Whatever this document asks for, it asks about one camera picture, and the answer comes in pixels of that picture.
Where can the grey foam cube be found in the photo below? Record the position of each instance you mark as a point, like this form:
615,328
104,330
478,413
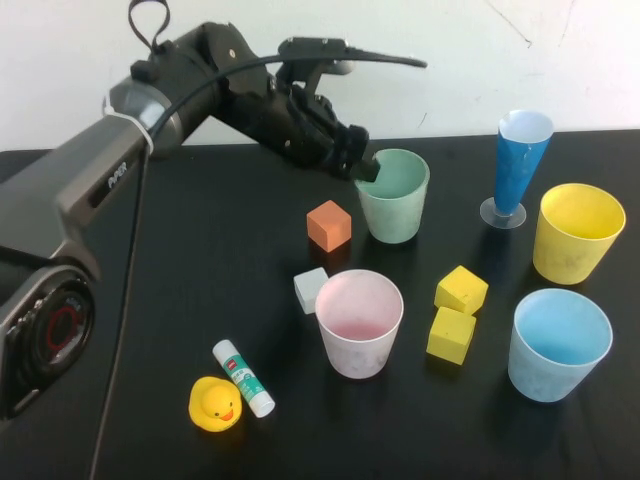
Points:
305,292

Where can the yellow rubber duck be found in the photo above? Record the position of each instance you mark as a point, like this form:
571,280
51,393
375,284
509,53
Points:
214,403

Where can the left grey black robot arm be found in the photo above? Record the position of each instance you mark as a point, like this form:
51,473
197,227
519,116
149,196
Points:
90,175

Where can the white green glue stick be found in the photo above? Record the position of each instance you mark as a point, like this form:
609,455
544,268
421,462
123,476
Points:
244,381

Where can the yellow plastic cup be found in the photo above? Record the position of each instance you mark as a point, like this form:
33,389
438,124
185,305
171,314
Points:
565,260

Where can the pink plastic cup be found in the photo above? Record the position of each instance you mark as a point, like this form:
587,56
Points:
357,357

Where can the green plastic cup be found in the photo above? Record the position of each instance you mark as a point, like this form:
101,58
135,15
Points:
395,220

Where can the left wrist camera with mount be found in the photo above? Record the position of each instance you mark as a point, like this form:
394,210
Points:
310,47

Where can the orange foam cube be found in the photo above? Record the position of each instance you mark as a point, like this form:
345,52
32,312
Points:
330,225

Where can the blue paper cone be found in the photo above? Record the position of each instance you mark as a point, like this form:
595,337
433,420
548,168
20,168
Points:
510,180

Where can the clear round plastic stand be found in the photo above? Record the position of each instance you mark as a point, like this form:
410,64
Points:
487,215

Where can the yellow foam cube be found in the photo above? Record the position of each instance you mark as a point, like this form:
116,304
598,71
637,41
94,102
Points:
450,335
460,287

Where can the white zip tie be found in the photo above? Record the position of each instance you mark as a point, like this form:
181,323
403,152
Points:
135,124

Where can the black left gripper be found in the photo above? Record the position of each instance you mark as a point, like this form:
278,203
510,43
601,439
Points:
295,130

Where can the light blue plastic cup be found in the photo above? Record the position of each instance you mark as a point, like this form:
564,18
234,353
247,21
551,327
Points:
540,380

